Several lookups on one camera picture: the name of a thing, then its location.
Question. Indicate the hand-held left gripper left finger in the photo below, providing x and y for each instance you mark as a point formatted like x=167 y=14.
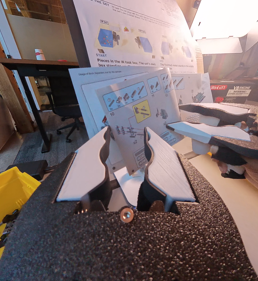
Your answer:
x=85 y=175

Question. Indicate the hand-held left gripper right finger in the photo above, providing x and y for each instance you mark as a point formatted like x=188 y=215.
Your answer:
x=168 y=175

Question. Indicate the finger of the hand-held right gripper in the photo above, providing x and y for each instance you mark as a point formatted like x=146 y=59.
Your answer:
x=225 y=109
x=208 y=131

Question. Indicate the yellow plastic bin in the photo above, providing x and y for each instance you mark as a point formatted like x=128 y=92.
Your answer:
x=5 y=191

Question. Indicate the building instruction booklet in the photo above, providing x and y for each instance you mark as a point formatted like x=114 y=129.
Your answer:
x=124 y=92

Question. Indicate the grey desk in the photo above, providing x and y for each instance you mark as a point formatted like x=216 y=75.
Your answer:
x=230 y=219

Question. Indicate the dark standing desk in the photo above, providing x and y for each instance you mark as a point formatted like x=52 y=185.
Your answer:
x=36 y=63

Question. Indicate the printed task sheet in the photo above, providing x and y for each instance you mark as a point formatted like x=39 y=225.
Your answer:
x=131 y=22

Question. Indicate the black toy set box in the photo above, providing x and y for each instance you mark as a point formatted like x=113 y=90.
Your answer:
x=230 y=76

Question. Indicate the wooden stand board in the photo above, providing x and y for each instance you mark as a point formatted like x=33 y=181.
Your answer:
x=199 y=61

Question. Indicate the white light panel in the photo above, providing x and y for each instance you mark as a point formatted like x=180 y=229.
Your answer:
x=219 y=46
x=230 y=17

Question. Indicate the black office chair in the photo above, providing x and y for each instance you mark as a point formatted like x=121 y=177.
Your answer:
x=65 y=98

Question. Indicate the wooden pillar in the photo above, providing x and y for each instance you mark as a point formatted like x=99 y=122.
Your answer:
x=8 y=87

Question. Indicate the white and pink cup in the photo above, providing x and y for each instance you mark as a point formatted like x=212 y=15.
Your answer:
x=40 y=54

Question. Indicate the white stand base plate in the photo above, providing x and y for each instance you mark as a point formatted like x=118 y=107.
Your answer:
x=129 y=186

